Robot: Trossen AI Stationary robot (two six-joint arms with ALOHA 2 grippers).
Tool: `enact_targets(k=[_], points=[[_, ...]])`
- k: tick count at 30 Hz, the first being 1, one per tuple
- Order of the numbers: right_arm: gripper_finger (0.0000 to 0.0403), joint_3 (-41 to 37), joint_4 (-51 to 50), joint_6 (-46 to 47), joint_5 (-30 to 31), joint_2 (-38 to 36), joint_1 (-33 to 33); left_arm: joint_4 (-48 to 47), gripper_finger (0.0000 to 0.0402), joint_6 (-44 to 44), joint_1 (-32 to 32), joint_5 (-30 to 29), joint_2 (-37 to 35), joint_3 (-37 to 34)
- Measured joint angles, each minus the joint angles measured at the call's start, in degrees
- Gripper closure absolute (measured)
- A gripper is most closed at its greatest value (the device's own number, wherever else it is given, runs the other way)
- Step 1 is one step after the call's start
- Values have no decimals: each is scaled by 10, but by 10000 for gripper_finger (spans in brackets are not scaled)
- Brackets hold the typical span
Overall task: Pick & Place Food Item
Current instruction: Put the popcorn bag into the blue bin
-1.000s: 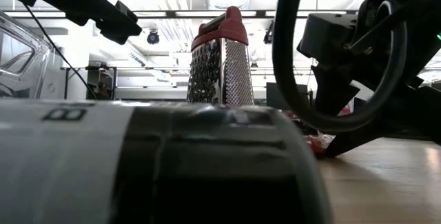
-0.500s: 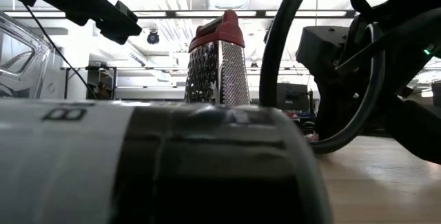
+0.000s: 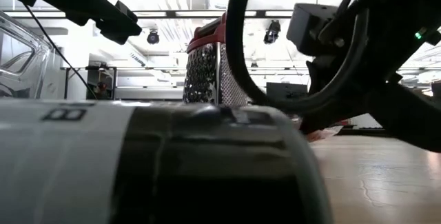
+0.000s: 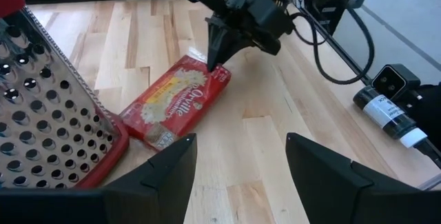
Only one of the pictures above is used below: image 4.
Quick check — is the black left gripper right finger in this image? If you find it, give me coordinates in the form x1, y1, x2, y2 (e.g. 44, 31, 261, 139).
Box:
285, 132, 441, 224

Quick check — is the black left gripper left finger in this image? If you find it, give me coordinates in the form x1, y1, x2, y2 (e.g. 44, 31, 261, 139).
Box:
103, 133, 198, 224

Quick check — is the red popcorn packet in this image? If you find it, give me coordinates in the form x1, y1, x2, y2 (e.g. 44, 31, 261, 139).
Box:
119, 54, 232, 151

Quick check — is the black food colouring bottle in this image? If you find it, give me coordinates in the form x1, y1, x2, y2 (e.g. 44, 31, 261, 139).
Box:
353, 85, 430, 149

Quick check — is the steel box grater red handle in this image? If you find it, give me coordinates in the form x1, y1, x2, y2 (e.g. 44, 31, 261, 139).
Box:
0, 0, 130, 190

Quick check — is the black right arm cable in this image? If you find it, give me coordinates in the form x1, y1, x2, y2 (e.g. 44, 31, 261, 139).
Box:
291, 0, 376, 85

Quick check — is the black camera stand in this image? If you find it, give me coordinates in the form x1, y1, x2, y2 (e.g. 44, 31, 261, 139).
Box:
408, 83, 441, 170

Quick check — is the black stereo camera box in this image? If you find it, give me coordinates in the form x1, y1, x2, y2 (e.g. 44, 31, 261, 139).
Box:
371, 63, 422, 101

